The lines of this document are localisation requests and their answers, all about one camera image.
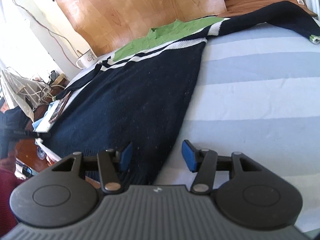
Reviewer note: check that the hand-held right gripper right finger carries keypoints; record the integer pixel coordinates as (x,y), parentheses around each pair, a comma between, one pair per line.
(189,156)

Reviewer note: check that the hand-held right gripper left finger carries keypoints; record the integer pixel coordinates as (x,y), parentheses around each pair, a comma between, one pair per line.
(125,157)

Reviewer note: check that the green towel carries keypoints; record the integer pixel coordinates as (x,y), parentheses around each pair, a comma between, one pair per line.
(125,100)

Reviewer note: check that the brown wooden side table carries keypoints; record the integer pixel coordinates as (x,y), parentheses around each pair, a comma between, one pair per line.
(25,147)

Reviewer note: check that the light blue cloth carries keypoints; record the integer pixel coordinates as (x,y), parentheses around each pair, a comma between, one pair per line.
(42,122)

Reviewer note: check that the white plastic bag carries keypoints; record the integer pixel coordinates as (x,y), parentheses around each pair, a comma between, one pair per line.
(15,90)

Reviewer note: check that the person's red clothing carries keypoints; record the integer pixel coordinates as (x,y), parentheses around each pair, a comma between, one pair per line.
(6,192)

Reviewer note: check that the small cardboard box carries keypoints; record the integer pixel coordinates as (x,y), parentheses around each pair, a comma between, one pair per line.
(60,79)

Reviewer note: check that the blue white striped bed sheet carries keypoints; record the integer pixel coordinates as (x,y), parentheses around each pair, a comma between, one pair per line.
(250,92)

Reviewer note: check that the white enamel mug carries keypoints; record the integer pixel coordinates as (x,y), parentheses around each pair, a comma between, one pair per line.
(86,58)

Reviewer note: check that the wooden headboard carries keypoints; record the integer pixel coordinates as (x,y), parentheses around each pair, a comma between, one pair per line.
(140,7)

